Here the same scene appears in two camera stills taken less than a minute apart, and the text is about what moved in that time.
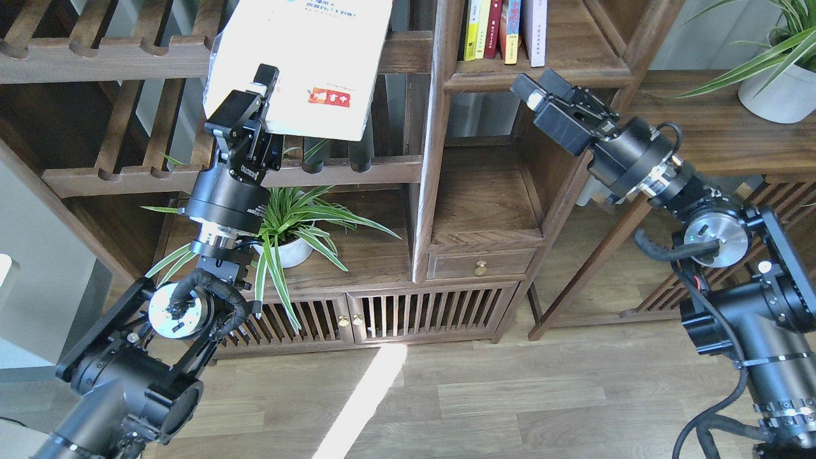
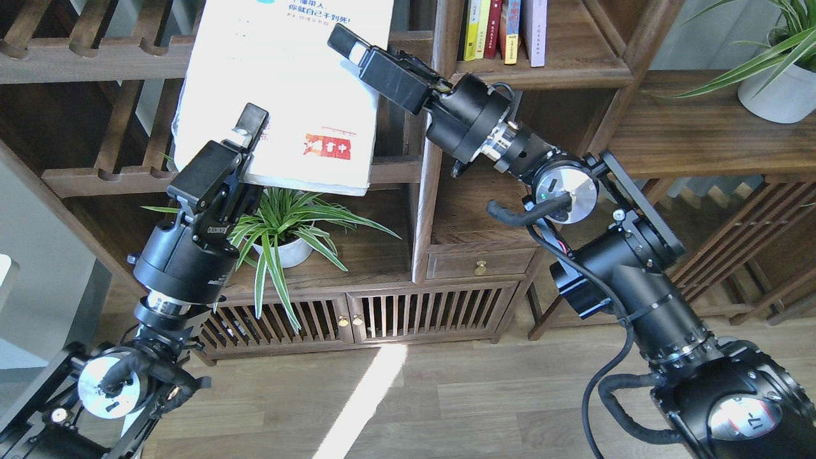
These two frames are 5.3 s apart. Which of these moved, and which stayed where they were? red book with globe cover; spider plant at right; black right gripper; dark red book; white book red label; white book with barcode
Moved: black right gripper; white book red label
Stayed: white book with barcode; spider plant at right; red book with globe cover; dark red book
